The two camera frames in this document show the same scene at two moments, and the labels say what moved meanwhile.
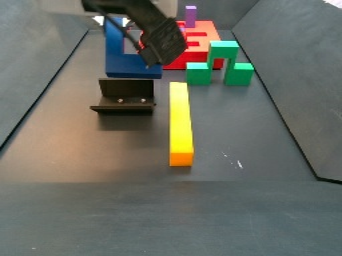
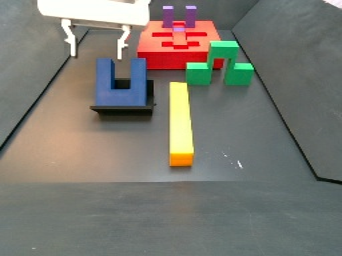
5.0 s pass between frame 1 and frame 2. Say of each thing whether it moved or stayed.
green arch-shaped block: stayed
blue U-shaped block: moved
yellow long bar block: stayed
